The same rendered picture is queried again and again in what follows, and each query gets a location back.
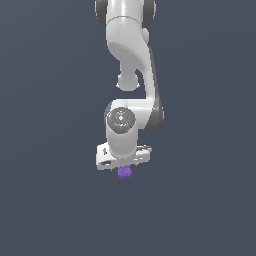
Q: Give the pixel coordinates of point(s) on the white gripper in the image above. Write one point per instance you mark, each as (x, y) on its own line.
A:
(104, 159)

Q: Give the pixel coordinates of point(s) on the small purple block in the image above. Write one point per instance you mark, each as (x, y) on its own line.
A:
(124, 171)

